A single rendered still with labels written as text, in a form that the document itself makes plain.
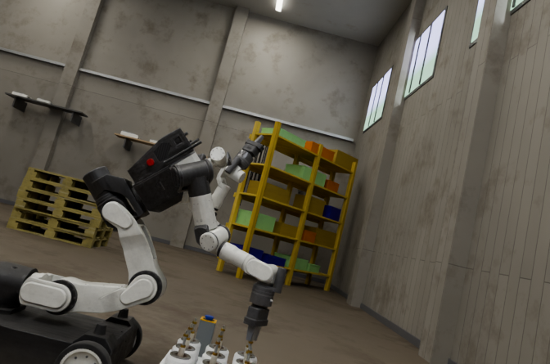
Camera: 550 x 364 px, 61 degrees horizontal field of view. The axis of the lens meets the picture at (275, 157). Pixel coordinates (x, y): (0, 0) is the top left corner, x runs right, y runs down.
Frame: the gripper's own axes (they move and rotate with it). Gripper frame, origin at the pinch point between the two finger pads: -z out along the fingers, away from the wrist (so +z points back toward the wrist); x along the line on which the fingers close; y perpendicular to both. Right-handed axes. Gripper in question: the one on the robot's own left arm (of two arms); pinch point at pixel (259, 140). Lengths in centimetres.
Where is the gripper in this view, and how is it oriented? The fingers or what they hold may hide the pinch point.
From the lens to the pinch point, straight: 251.6
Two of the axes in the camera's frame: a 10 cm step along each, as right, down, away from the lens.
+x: 7.0, 2.5, -6.7
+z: -5.8, 7.4, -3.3
